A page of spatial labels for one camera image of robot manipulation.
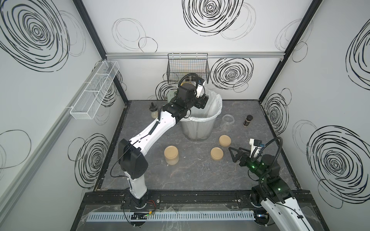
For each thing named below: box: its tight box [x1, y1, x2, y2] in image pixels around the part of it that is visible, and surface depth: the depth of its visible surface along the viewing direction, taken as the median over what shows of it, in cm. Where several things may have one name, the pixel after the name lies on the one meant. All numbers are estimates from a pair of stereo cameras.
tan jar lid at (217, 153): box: [210, 146, 225, 161], surface depth 91 cm
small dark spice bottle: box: [243, 114, 254, 127], surface depth 101 cm
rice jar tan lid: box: [163, 145, 179, 161], surface depth 82 cm
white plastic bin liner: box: [179, 88, 223, 122], surface depth 86 cm
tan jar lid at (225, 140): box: [218, 134, 232, 148], surface depth 96 cm
